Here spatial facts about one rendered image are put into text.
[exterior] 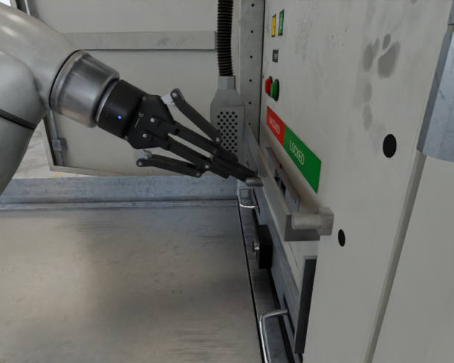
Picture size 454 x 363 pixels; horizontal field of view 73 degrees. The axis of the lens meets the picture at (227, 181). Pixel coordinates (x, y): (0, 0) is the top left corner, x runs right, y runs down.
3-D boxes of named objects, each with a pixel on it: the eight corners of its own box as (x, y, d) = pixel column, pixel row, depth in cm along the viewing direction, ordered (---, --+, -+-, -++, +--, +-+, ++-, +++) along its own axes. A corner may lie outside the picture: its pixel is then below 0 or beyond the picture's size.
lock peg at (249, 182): (246, 191, 46) (246, 167, 45) (244, 185, 48) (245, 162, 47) (287, 191, 46) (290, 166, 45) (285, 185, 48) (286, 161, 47)
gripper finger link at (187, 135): (150, 117, 46) (155, 109, 46) (217, 150, 49) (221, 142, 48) (145, 123, 43) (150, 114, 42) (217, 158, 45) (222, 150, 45)
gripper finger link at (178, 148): (143, 128, 43) (138, 137, 44) (212, 166, 46) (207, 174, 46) (148, 122, 47) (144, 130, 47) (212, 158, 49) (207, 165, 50)
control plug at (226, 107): (210, 174, 66) (208, 89, 59) (210, 166, 71) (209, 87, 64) (246, 173, 67) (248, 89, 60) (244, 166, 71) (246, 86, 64)
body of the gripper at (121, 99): (127, 73, 45) (184, 104, 48) (106, 122, 48) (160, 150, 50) (112, 77, 39) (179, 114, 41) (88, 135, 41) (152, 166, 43)
